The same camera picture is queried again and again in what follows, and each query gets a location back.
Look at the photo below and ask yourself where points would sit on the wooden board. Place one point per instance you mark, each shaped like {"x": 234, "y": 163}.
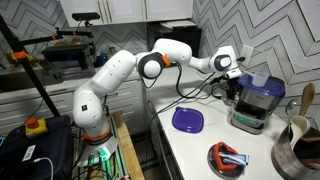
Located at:
{"x": 128, "y": 150}

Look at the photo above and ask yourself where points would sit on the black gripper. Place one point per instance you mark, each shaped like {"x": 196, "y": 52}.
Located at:
{"x": 230, "y": 87}

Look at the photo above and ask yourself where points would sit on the yellow emergency stop box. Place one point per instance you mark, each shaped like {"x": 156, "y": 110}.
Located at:
{"x": 35, "y": 127}

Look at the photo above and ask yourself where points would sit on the blue bottle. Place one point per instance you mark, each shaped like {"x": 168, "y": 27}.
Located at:
{"x": 103, "y": 58}

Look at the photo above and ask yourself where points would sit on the round metal dish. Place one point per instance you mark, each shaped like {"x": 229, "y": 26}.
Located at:
{"x": 233, "y": 174}

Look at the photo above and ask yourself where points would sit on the black suitcase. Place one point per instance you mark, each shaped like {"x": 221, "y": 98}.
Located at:
{"x": 48, "y": 156}

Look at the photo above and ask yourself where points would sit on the steel utensil pot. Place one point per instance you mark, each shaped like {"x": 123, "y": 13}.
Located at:
{"x": 287, "y": 164}

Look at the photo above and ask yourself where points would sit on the black microwave oven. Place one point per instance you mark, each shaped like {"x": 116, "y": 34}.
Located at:
{"x": 186, "y": 36}

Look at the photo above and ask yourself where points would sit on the wooden spoon in pot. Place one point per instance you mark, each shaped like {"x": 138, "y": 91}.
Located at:
{"x": 307, "y": 98}

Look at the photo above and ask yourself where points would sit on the white wall outlet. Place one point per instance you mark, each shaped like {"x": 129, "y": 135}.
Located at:
{"x": 246, "y": 52}

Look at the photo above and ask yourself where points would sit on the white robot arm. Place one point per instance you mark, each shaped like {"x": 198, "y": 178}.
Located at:
{"x": 125, "y": 66}

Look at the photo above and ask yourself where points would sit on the black camera tripod stand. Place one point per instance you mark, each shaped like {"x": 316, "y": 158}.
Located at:
{"x": 20, "y": 54}

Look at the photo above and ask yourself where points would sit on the white ladle in pot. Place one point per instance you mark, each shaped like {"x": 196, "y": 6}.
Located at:
{"x": 299, "y": 127}

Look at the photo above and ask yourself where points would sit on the black stereo camera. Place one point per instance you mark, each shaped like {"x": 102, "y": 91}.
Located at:
{"x": 87, "y": 16}

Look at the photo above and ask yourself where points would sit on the blue white packet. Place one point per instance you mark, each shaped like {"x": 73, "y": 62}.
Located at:
{"x": 235, "y": 159}

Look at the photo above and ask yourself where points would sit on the purple plastic lid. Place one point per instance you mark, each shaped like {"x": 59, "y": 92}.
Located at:
{"x": 188, "y": 120}

